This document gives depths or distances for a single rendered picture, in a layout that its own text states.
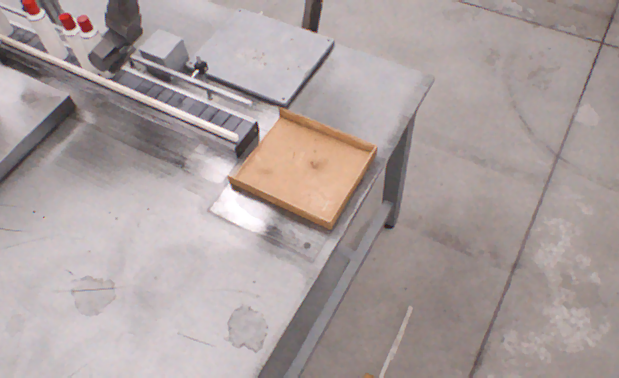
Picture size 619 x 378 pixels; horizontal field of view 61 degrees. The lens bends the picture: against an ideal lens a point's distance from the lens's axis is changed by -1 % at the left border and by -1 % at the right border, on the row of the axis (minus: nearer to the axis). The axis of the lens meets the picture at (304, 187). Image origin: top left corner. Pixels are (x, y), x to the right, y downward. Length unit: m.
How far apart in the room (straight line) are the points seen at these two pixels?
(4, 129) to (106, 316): 0.66
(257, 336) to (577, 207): 1.66
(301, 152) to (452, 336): 1.00
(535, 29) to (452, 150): 0.97
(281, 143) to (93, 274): 0.58
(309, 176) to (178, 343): 0.52
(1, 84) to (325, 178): 1.03
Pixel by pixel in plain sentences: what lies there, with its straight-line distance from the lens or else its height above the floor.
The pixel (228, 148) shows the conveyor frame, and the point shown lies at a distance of 1.43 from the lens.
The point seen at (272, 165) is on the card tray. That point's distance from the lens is 1.41.
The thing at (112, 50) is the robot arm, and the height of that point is 1.10.
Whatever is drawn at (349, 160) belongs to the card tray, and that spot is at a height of 0.83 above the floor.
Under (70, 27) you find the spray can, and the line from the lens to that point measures 1.62.
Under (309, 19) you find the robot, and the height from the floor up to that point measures 0.54.
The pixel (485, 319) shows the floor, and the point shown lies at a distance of 2.16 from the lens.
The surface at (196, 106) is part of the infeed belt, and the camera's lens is 1.53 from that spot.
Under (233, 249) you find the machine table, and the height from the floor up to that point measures 0.83.
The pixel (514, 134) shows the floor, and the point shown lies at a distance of 2.65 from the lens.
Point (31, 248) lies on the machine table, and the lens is 1.49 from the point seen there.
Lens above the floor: 1.97
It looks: 57 degrees down
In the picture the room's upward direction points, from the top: 7 degrees counter-clockwise
